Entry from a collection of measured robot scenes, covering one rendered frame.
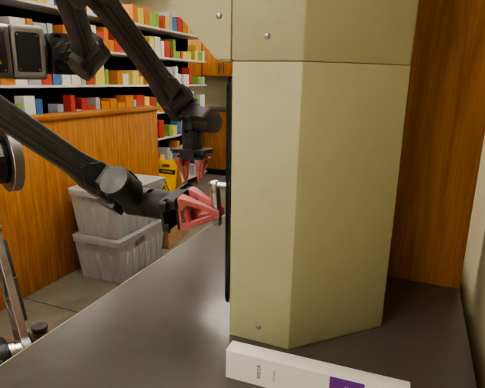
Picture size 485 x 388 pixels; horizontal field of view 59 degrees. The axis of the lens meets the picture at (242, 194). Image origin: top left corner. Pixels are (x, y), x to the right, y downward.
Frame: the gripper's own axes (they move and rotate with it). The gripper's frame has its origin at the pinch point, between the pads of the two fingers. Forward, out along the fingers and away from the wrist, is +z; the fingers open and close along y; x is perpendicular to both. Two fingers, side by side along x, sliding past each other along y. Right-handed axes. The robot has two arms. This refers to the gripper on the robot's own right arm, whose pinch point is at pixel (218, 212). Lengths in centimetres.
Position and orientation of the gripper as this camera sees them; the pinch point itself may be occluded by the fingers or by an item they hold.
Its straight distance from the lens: 78.9
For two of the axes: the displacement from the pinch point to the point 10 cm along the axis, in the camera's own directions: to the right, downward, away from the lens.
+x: 0.5, 9.2, 3.9
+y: 3.8, -3.8, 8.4
